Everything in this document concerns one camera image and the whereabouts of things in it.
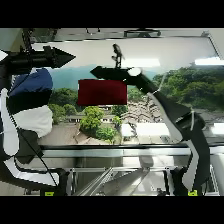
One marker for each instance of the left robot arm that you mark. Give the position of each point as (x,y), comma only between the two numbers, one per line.
(8,133)

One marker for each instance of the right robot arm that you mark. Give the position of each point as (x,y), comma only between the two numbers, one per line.
(166,108)

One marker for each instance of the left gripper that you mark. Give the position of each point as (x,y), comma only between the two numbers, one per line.
(45,58)

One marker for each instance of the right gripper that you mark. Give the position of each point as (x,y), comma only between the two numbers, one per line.
(115,72)

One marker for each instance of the blue garment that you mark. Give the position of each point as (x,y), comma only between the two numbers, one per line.
(33,81)

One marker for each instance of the white garment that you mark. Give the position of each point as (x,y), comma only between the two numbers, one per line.
(35,120)

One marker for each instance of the silver frame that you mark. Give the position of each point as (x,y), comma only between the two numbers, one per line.
(100,152)

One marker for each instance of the black garment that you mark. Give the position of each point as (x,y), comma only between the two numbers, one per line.
(28,101)

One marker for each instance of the red garment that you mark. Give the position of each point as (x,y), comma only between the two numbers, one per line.
(101,92)

